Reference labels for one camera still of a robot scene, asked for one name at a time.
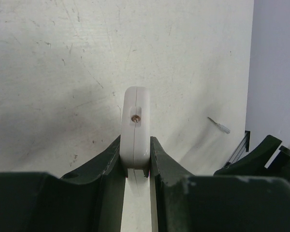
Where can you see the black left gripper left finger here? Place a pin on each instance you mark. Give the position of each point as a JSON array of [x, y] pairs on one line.
[[86, 199]]

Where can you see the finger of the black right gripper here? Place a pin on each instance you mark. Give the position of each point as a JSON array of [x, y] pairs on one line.
[[254, 162]]

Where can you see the aluminium frame rail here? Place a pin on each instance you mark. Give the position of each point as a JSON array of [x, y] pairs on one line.
[[240, 150]]

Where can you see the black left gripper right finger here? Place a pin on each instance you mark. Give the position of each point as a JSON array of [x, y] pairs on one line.
[[183, 202]]

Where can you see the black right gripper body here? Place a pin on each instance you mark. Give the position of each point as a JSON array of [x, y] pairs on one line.
[[280, 166]]

